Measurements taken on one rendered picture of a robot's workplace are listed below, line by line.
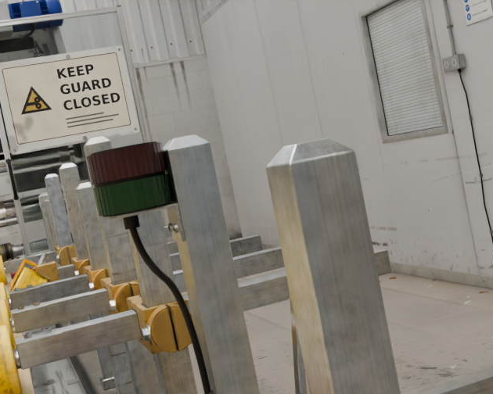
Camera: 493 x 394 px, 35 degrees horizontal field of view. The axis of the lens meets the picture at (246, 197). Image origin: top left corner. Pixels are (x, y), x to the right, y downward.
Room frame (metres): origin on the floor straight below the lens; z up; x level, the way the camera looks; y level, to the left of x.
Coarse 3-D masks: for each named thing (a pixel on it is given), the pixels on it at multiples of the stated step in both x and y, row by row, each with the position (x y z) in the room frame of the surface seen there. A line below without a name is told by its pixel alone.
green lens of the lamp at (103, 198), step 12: (144, 180) 0.58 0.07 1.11; (156, 180) 0.59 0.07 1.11; (168, 180) 0.61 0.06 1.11; (96, 192) 0.59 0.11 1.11; (108, 192) 0.58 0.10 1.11; (120, 192) 0.58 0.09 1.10; (132, 192) 0.58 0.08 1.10; (144, 192) 0.58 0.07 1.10; (156, 192) 0.59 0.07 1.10; (168, 192) 0.60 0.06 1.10; (96, 204) 0.60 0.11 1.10; (108, 204) 0.58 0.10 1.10; (120, 204) 0.58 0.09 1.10; (132, 204) 0.58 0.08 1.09; (144, 204) 0.58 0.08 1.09; (156, 204) 0.59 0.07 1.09
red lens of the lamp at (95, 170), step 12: (156, 144) 0.60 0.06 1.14; (96, 156) 0.59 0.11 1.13; (108, 156) 0.58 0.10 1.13; (120, 156) 0.58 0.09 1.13; (132, 156) 0.58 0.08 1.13; (144, 156) 0.59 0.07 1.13; (156, 156) 0.59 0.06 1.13; (96, 168) 0.59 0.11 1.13; (108, 168) 0.58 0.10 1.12; (120, 168) 0.58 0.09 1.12; (132, 168) 0.58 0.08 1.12; (144, 168) 0.58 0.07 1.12; (156, 168) 0.59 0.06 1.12; (96, 180) 0.59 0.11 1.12; (108, 180) 0.58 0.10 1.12
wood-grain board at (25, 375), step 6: (6, 276) 2.27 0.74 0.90; (6, 288) 1.94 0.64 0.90; (18, 336) 1.22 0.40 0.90; (24, 372) 0.96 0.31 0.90; (30, 372) 0.95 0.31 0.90; (24, 378) 0.92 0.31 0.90; (30, 378) 0.92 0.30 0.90; (24, 384) 0.90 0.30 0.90; (30, 384) 0.89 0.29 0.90; (24, 390) 0.87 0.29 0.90; (30, 390) 0.86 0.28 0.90
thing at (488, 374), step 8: (480, 368) 0.76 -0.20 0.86; (488, 368) 0.75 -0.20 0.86; (456, 376) 0.75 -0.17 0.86; (464, 376) 0.74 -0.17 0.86; (472, 376) 0.74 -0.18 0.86; (480, 376) 0.73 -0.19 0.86; (488, 376) 0.73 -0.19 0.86; (432, 384) 0.74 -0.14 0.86; (440, 384) 0.73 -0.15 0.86; (448, 384) 0.73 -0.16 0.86; (456, 384) 0.72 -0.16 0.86; (464, 384) 0.72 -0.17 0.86; (472, 384) 0.72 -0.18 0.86; (480, 384) 0.72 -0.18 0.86; (488, 384) 0.72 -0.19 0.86; (408, 392) 0.73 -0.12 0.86; (416, 392) 0.72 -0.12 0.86; (424, 392) 0.72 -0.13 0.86; (432, 392) 0.71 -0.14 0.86; (440, 392) 0.71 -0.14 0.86; (448, 392) 0.71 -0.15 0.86; (456, 392) 0.71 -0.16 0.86; (464, 392) 0.72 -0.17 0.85; (472, 392) 0.72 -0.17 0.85; (480, 392) 0.72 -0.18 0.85; (488, 392) 0.72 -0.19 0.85
